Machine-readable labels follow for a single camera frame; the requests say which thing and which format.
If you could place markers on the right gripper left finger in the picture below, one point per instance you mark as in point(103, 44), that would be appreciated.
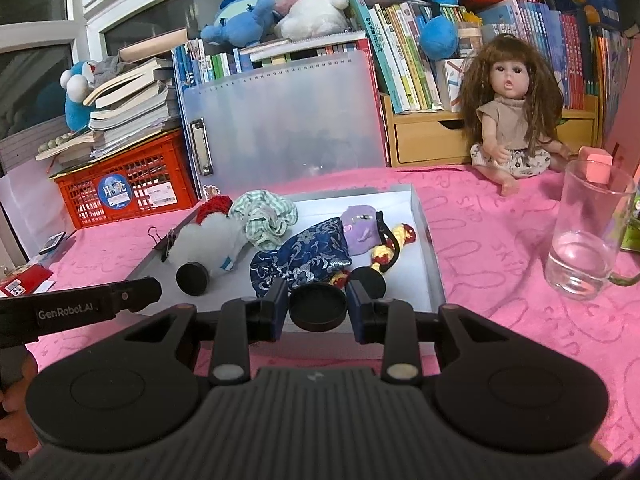
point(243, 322)

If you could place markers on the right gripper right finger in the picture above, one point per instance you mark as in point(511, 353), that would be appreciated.
point(391, 324)

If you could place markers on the black round container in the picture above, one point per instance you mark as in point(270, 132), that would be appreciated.
point(192, 278)

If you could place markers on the yellow red crochet snake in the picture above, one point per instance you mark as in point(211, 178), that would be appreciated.
point(385, 255)

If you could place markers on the black round lid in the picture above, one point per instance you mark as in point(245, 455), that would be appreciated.
point(317, 307)
point(371, 281)

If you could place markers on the white fluffy pompom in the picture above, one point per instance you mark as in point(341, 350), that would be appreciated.
point(215, 243)

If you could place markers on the blue floral fabric pouch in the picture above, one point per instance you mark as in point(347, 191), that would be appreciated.
point(313, 255)

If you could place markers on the purple plush toy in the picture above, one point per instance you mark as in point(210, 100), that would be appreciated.
point(360, 229)

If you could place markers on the green checked scrunchie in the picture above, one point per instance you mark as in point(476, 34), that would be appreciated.
point(266, 218)

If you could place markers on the red crochet scrunchie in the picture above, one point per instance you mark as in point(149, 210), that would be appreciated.
point(218, 204)

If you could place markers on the person left hand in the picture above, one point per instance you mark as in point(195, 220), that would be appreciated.
point(15, 427)

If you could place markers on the red small box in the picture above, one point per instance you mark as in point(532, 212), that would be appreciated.
point(24, 281)

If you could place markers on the grey cardboard box tray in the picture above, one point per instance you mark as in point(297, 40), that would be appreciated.
point(414, 278)

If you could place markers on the black binder clip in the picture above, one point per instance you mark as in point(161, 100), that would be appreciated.
point(162, 245)

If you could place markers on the red plastic basket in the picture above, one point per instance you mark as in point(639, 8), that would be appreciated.
point(149, 178)

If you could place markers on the wooden desk drawer organizer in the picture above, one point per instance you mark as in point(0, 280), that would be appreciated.
point(438, 138)

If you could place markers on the translucent clipboard folder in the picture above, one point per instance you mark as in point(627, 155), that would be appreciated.
point(284, 123)

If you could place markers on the clear glass cup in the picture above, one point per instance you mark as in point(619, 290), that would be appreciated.
point(588, 233)

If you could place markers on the blue doraemon plush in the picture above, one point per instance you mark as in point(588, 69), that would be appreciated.
point(78, 83)

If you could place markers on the stack of books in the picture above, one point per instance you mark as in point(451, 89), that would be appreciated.
point(134, 96)

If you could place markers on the long haired baby doll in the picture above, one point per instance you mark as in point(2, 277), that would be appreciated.
point(511, 105)

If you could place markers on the row of upright books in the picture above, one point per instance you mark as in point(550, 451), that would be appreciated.
point(420, 50)

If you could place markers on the blue stitch plush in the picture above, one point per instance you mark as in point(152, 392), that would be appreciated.
point(240, 23)

